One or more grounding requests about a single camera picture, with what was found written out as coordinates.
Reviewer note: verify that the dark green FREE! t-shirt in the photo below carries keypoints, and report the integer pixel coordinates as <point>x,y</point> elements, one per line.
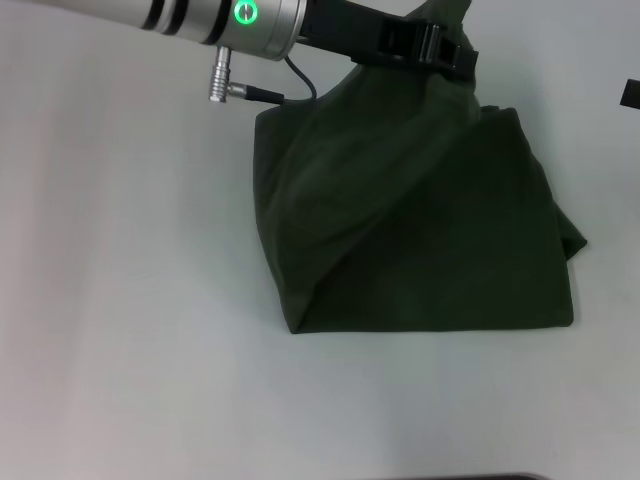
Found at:
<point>400,210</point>

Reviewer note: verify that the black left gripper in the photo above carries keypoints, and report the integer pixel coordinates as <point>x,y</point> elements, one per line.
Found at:
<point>365,35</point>

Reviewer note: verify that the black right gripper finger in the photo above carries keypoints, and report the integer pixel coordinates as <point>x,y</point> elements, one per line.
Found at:
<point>631,94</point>

